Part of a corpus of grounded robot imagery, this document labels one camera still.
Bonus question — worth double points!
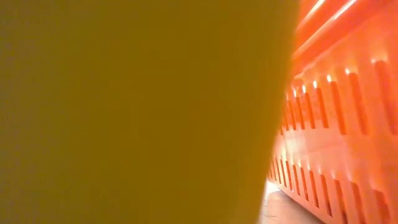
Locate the orange plastic bin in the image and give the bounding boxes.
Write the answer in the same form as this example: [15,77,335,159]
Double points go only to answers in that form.
[266,0,398,224]

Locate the yellow plastic bin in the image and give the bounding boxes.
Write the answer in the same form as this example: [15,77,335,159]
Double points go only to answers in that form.
[0,0,302,224]

